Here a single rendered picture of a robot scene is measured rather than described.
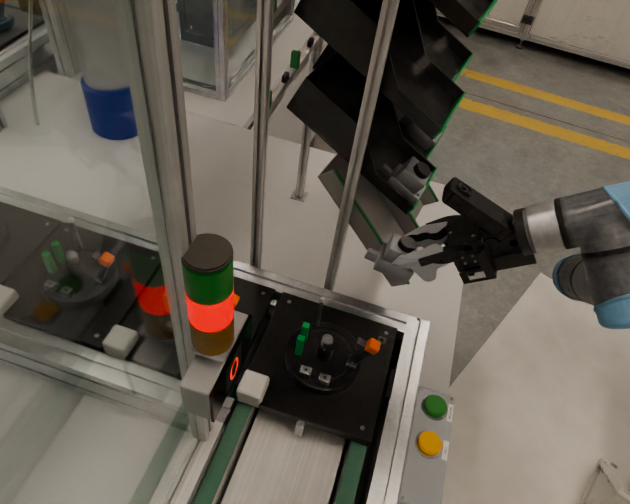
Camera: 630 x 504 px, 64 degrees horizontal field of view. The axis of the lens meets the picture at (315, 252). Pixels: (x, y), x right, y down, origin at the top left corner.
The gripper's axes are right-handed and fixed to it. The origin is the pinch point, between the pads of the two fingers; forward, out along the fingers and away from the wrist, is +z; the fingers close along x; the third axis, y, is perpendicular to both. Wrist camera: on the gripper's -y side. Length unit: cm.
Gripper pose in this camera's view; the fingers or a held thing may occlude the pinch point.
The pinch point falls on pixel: (400, 248)
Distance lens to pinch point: 85.4
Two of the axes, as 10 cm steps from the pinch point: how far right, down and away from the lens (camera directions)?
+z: -8.3, 2.1, 5.2
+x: 2.7, -6.6, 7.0
